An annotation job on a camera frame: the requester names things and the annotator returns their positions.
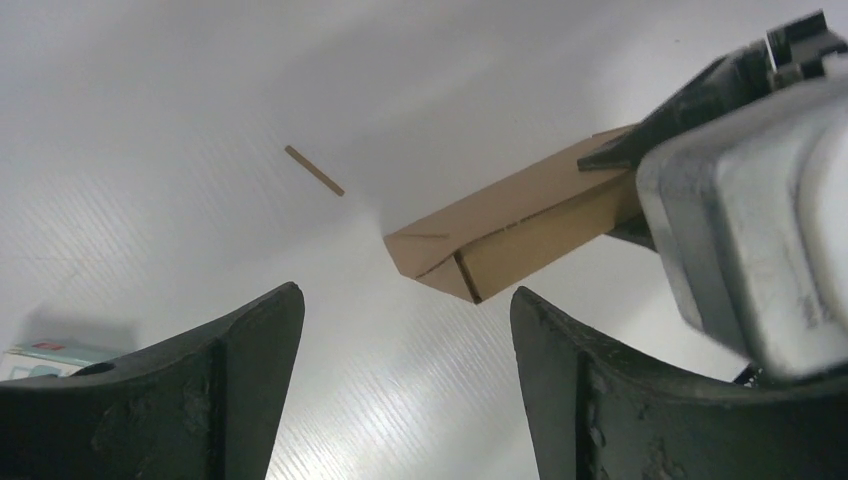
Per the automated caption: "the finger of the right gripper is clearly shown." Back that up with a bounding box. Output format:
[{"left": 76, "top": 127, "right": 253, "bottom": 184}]
[{"left": 577, "top": 40, "right": 772, "bottom": 172}]

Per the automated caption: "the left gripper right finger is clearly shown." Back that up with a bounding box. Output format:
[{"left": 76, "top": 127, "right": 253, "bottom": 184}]
[{"left": 510, "top": 287, "right": 847, "bottom": 479}]

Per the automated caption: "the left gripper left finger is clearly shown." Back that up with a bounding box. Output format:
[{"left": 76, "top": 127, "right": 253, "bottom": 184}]
[{"left": 1, "top": 282, "right": 305, "bottom": 479}]

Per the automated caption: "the brown cardboard box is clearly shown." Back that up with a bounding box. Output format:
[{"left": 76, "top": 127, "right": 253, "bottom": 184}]
[{"left": 384, "top": 127, "right": 641, "bottom": 304}]

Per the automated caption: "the white green box on table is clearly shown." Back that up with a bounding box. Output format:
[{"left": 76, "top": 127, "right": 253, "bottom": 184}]
[{"left": 1, "top": 339, "right": 124, "bottom": 381}]

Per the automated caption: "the small brown cardboard strip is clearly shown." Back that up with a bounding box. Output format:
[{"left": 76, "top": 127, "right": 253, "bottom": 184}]
[{"left": 284, "top": 145, "right": 345, "bottom": 197}]

